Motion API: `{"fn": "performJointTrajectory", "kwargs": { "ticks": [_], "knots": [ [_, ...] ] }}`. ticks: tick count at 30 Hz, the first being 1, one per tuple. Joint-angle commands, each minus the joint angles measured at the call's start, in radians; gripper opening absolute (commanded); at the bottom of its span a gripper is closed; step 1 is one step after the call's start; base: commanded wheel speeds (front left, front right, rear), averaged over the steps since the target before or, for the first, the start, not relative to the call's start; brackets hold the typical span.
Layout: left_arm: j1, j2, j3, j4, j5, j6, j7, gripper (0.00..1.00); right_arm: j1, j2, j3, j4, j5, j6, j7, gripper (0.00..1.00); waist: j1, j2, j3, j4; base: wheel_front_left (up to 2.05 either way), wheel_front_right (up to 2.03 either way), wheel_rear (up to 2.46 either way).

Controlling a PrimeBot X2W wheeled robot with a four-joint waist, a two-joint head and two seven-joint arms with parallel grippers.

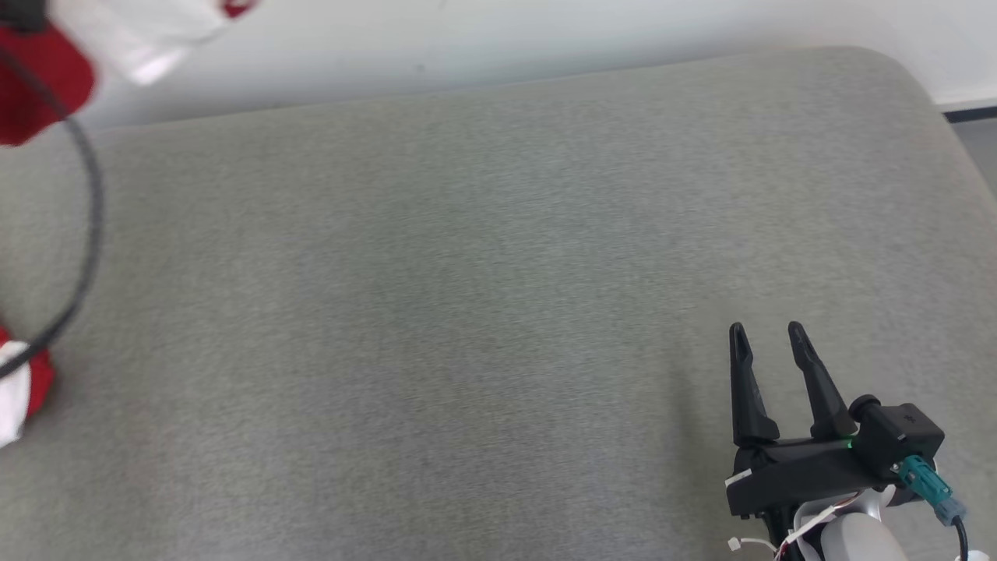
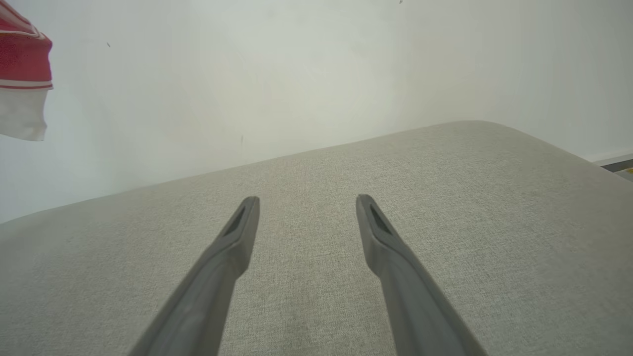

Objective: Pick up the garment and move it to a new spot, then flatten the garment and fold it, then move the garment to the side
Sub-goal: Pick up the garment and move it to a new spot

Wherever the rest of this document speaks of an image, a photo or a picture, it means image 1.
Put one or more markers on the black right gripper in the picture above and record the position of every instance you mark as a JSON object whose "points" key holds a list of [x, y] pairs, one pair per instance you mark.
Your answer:
{"points": [[810, 471]]}

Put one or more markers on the dark skirting strip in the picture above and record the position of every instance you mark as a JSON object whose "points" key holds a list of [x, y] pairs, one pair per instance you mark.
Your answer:
{"points": [[972, 113]]}

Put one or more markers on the red Bulls jersey white sleeves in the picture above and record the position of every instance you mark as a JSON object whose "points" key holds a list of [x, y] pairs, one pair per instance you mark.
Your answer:
{"points": [[39, 86]]}

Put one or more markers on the teal right camera connector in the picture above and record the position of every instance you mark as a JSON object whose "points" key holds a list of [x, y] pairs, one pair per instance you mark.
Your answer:
{"points": [[923, 477]]}

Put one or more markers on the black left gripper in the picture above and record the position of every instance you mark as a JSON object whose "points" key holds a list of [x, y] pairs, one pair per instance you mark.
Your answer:
{"points": [[22, 12]]}

